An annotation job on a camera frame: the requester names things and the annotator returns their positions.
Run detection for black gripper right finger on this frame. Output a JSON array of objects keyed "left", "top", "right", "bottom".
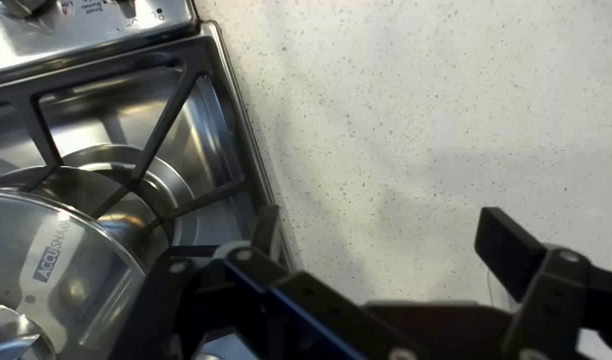
[{"left": 475, "top": 207, "right": 612, "bottom": 360}]

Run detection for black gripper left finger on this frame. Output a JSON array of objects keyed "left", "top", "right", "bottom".
[{"left": 110, "top": 207, "right": 415, "bottom": 360}]

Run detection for glass lidded steel pot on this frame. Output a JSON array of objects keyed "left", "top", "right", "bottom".
[{"left": 0, "top": 147, "right": 190, "bottom": 360}]

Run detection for stainless steel stove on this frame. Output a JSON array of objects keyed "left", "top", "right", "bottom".
[{"left": 0, "top": 0, "right": 290, "bottom": 360}]

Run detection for black cast iron grate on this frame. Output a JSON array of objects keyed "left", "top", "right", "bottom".
[{"left": 0, "top": 23, "right": 275, "bottom": 226}]

